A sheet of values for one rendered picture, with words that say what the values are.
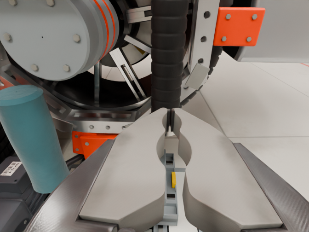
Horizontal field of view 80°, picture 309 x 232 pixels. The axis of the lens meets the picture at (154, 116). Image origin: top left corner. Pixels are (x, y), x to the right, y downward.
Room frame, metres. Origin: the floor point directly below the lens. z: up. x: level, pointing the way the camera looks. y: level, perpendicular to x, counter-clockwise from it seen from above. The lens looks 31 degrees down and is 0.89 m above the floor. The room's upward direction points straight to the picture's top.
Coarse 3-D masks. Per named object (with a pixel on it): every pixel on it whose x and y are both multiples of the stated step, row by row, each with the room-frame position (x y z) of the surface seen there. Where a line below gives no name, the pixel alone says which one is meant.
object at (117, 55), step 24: (120, 0) 0.52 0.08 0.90; (192, 0) 0.50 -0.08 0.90; (120, 24) 0.56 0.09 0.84; (120, 48) 0.53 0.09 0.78; (144, 48) 0.52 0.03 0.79; (96, 72) 0.52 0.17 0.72; (120, 72) 0.52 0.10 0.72; (72, 96) 0.53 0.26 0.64; (96, 96) 0.52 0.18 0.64; (120, 96) 0.58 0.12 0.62; (144, 96) 0.52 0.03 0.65
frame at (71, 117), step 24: (216, 0) 0.41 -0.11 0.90; (192, 24) 0.46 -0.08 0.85; (0, 48) 0.47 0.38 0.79; (192, 48) 0.42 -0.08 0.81; (0, 72) 0.43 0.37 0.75; (192, 72) 0.41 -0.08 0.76; (48, 96) 0.46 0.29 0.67; (72, 120) 0.42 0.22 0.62; (96, 120) 0.42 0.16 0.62; (120, 120) 0.42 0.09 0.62
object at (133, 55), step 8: (128, 0) 0.67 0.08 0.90; (136, 0) 0.67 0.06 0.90; (144, 0) 0.67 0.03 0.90; (120, 16) 0.62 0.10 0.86; (136, 24) 0.67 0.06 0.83; (144, 24) 0.67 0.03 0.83; (136, 32) 0.67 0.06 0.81; (144, 32) 0.67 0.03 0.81; (144, 40) 0.67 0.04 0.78; (128, 48) 0.67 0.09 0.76; (136, 48) 0.67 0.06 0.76; (104, 56) 0.67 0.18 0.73; (128, 56) 0.67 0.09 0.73; (136, 56) 0.67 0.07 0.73; (144, 56) 0.67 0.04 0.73; (104, 64) 0.67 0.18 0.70; (112, 64) 0.67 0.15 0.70
